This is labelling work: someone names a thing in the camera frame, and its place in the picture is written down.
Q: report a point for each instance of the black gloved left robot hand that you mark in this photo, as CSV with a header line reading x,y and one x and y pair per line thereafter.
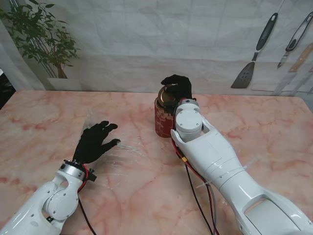
x,y
94,144

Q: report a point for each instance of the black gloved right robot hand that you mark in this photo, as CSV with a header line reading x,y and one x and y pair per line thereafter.
x,y
181,86

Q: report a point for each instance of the brown round canister lid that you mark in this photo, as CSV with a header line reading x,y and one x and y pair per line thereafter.
x,y
167,95

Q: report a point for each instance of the clear plastic tea bag pouch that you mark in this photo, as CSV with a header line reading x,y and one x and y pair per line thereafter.
x,y
84,127

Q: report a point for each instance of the red floral tea canister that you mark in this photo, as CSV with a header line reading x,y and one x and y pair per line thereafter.
x,y
162,120

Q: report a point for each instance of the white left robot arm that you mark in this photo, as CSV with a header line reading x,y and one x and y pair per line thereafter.
x,y
41,203

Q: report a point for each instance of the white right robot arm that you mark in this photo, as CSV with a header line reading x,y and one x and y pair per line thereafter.
x,y
220,166

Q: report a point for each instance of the white wrinkled backdrop cloth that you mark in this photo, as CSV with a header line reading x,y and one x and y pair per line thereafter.
x,y
159,36

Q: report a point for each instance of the black slotted spatula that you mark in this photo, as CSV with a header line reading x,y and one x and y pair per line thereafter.
x,y
243,76

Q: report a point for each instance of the black object beside backdrop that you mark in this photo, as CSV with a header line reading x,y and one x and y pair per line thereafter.
x,y
6,90

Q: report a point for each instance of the green leafy plant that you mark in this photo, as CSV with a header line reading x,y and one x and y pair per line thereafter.
x,y
36,31

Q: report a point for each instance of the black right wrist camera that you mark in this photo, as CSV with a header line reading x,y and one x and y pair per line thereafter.
x,y
170,107

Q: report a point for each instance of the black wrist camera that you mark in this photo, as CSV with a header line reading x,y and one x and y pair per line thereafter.
x,y
91,175
170,107

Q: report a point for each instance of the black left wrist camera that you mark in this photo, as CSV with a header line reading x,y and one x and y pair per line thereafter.
x,y
91,175

